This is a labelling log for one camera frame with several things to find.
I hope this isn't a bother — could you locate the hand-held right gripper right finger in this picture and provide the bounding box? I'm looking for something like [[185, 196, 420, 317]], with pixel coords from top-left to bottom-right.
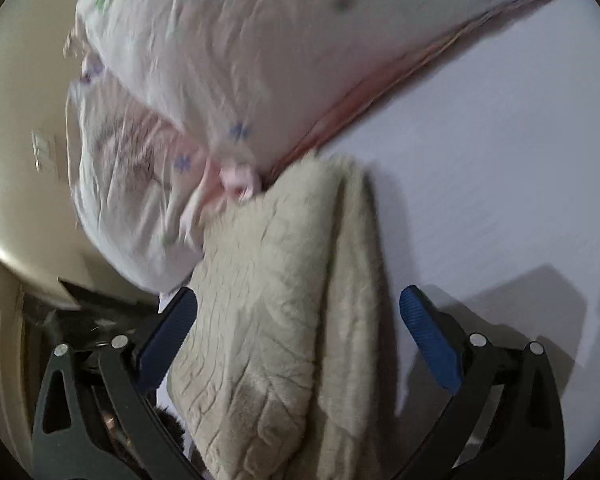
[[397, 285, 566, 480]]

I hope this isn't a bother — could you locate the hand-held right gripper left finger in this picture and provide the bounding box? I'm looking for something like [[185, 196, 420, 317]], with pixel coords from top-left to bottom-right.
[[31, 287, 207, 480]]

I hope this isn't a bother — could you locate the beige fleece garment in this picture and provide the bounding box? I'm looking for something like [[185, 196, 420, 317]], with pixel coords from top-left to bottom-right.
[[166, 152, 406, 480]]

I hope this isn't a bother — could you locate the white bed sheet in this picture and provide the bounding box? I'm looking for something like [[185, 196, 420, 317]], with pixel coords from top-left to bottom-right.
[[157, 0, 600, 480]]

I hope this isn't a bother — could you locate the pink striped blanket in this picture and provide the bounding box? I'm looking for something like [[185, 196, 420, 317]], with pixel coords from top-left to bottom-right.
[[267, 0, 586, 188]]

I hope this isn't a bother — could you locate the white floral pillow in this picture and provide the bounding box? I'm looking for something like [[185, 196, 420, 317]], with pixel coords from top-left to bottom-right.
[[62, 0, 581, 296]]

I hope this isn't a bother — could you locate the white wall switch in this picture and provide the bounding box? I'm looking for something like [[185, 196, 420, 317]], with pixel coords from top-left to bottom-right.
[[30, 129, 61, 181]]

